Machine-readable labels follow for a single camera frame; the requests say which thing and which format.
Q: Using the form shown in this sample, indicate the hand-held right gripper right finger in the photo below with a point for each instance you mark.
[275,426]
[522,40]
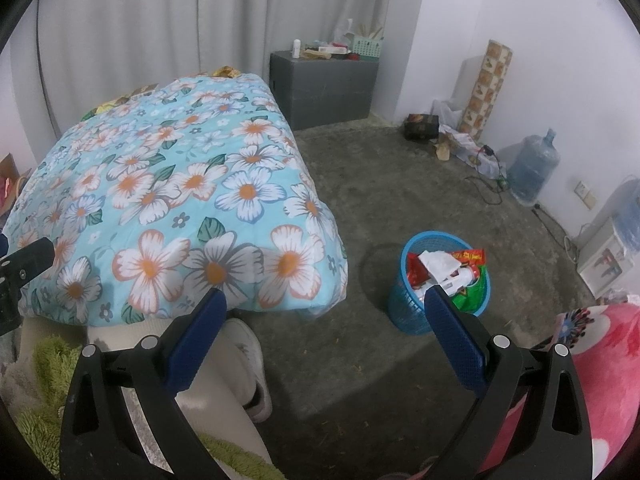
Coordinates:
[457,340]

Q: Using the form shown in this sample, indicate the blue water jug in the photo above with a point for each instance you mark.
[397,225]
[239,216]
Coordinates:
[532,170]

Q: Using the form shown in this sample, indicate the dark box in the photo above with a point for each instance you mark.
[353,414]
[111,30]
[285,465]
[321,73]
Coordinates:
[421,126]

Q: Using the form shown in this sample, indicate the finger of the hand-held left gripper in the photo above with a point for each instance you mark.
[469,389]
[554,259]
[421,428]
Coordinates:
[30,260]

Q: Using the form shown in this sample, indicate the red foil wrapper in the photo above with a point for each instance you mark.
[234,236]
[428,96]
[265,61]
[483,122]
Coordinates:
[415,270]

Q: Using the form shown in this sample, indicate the flat paper boxes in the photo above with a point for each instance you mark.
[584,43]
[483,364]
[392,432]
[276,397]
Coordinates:
[325,51]

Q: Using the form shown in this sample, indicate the blue plastic basket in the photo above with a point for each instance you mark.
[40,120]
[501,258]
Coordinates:
[405,310]

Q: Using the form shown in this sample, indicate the red gift bag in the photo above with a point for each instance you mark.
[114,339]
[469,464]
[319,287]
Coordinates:
[10,195]

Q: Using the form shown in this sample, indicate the white tissue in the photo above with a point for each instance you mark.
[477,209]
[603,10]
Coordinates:
[437,262]

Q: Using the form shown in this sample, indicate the grey cabinet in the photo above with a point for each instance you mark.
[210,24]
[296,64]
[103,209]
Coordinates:
[325,90]

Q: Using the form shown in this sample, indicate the patterned paper roll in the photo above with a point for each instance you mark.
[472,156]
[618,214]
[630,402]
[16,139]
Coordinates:
[487,85]

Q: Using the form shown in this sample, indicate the white bottle red cap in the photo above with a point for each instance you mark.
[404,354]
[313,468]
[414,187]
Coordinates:
[452,280]

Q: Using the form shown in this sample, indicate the grey curtain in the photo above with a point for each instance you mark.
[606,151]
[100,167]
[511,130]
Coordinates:
[150,20]

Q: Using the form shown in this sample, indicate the pink floral blanket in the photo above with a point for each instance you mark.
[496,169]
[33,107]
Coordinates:
[610,360]

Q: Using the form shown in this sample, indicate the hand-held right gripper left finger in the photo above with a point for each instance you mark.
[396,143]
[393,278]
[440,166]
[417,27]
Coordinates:
[200,335]

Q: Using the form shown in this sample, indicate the small white bottle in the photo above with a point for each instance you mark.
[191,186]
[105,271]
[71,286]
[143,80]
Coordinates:
[297,49]

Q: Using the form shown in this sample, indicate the green storage basket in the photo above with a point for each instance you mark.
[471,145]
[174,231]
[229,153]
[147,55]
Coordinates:
[367,49]

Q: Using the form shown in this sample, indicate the white shoe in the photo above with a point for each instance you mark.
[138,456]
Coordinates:
[250,360]

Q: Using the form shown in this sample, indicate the green snack bag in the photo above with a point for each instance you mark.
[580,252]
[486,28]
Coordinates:
[472,290]

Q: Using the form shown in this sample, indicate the blue floral blanket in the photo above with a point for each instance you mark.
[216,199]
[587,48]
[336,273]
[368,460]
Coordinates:
[175,185]

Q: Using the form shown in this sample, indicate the white plastic bags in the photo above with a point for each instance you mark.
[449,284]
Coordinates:
[462,145]

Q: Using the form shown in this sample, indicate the wall socket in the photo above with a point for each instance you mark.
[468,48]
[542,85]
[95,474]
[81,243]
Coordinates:
[585,195]

